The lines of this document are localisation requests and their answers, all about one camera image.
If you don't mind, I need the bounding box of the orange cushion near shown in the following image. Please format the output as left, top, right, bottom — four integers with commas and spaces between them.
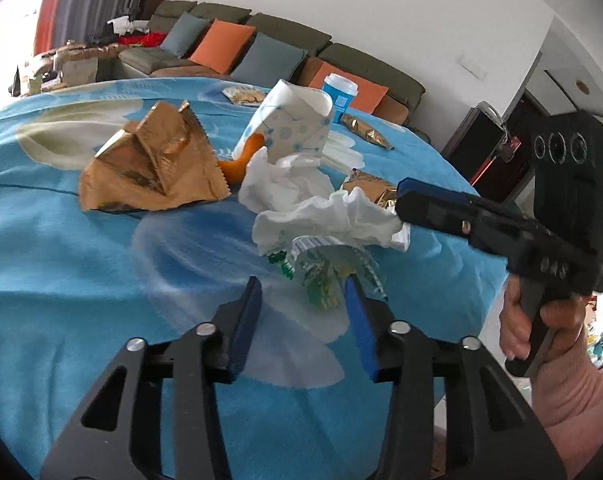
309, 62, 388, 114

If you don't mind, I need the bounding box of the large gold foil bag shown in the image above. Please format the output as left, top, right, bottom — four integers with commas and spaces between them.
79, 101, 230, 212

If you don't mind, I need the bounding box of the green white plastic wrapper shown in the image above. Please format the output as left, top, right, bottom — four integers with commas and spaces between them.
267, 235, 387, 310

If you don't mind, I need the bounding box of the snack picture packet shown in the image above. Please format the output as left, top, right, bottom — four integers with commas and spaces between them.
221, 84, 266, 107

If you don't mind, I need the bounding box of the pink right sleeve forearm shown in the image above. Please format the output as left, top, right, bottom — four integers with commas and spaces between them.
531, 336, 603, 479

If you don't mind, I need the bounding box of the blue cup with white lid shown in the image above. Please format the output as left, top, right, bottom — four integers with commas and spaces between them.
322, 73, 358, 122

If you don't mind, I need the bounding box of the gold candy wrapper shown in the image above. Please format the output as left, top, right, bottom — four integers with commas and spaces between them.
341, 169, 397, 209

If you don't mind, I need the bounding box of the dark green sofa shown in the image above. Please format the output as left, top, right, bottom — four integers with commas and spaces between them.
113, 0, 425, 126

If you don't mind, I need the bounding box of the teal cushion far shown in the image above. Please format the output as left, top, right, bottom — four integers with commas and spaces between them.
160, 13, 210, 58

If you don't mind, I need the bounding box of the white blue-dotted paper cup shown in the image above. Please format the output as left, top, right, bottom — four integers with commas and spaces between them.
232, 79, 334, 164

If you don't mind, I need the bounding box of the right hand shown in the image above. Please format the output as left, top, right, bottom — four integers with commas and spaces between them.
499, 275, 590, 361

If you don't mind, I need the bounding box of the cluttered coffee table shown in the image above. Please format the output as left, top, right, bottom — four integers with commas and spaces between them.
9, 42, 127, 96

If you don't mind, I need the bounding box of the orange cushion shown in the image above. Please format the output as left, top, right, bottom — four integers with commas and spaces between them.
309, 62, 388, 114
189, 20, 256, 75

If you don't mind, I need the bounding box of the orange cushion far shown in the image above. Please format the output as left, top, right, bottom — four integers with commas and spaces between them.
189, 20, 256, 75

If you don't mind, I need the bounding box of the white tissue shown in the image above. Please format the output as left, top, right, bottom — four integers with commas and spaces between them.
238, 148, 410, 255

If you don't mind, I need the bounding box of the teal cushion near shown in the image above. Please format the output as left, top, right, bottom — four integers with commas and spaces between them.
230, 32, 307, 88

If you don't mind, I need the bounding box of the small gold snack packet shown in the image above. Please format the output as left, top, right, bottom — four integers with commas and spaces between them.
339, 113, 394, 151

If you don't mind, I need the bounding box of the orange peel piece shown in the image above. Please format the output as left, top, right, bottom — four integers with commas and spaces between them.
218, 132, 265, 185

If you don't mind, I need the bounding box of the teal cushion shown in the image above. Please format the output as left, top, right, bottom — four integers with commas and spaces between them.
230, 32, 307, 88
160, 13, 210, 58

